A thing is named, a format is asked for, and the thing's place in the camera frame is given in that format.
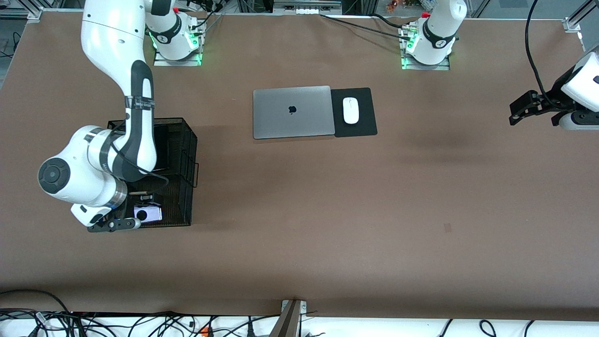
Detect black mouse pad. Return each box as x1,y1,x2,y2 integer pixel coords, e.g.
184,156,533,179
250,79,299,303
330,87,378,138

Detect aluminium frame profile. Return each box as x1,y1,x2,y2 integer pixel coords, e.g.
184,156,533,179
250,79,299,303
0,5,64,22
563,0,599,33

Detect white computer mouse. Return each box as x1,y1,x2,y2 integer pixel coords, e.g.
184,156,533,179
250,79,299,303
343,97,360,125

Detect silver laptop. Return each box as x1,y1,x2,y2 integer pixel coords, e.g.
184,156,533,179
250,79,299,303
253,86,336,140

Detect black wire mesh tray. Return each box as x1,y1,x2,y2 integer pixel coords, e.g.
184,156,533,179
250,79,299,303
98,117,199,229

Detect curved black table cable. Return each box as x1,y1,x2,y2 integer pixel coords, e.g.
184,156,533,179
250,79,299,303
370,13,405,29

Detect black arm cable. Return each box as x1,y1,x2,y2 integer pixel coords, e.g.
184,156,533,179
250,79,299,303
101,119,170,195
525,0,548,101

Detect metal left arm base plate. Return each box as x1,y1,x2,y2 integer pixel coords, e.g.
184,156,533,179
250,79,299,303
401,52,451,71

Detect tangled black floor cables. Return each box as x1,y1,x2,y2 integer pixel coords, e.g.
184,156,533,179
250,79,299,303
0,309,281,337

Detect long black table cable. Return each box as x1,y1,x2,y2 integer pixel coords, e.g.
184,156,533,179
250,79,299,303
320,13,407,39

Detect tall black smartphone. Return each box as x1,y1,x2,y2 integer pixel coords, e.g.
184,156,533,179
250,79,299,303
154,125,170,173

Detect white power strip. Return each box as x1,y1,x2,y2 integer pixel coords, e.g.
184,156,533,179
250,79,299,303
273,0,342,15

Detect black base cables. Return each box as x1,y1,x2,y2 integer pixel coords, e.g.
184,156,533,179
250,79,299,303
185,0,223,36

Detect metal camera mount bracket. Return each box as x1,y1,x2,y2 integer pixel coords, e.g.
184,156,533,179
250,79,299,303
269,300,308,337

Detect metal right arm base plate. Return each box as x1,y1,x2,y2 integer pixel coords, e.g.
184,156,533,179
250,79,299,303
153,47,203,67

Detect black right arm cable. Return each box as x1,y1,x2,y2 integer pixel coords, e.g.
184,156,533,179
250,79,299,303
101,119,170,195

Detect lavender flip phone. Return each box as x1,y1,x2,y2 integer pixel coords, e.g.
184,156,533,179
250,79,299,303
134,206,163,223

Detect black looped floor cable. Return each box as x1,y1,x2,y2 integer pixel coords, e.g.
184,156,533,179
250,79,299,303
0,289,72,315

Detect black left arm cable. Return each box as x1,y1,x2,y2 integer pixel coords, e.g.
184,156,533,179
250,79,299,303
525,0,548,101

